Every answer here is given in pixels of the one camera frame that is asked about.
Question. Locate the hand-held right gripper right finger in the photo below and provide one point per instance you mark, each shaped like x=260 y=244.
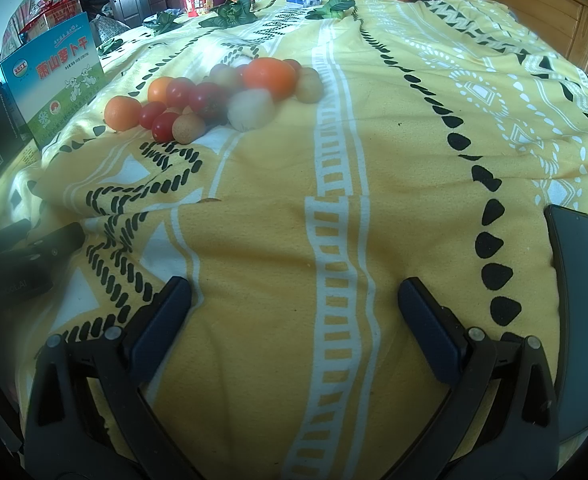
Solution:
x=429 y=330

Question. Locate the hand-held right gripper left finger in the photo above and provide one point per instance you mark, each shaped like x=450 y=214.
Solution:
x=160 y=317

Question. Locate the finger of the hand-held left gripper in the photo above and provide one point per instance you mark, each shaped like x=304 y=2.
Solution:
x=59 y=240

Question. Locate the round orange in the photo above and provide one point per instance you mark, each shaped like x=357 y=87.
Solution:
x=159 y=90
x=122 y=112

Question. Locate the blue green carton box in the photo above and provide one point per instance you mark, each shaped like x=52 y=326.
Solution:
x=59 y=85

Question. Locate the pile of mixed fruit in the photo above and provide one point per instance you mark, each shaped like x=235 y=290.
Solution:
x=166 y=127

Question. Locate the yellow printed blanket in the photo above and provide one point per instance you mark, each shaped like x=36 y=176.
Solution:
x=284 y=220

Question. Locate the green leafy vegetable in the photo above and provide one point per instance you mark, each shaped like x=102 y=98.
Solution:
x=334 y=5
x=165 y=22
x=231 y=12

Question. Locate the small orange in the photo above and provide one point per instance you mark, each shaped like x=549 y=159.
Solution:
x=269 y=77

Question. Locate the red snack packet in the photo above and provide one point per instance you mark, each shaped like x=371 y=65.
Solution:
x=199 y=1

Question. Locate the wooden headboard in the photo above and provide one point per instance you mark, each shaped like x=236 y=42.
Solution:
x=554 y=10

